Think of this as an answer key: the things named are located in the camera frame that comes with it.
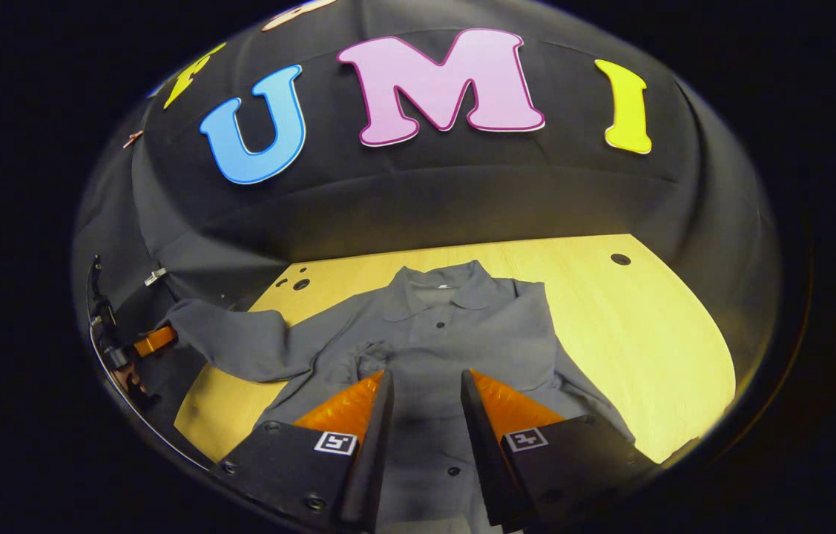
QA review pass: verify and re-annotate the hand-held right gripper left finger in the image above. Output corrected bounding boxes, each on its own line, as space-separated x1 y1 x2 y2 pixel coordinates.
211 369 395 533

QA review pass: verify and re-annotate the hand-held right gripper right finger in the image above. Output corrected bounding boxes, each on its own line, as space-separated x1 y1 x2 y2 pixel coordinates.
460 369 659 529

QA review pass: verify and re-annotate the grey collared shirt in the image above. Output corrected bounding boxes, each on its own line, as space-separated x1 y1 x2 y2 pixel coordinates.
158 260 637 534

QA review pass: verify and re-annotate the black backdrop cloth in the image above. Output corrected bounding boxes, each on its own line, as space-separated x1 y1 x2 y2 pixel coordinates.
70 0 782 475

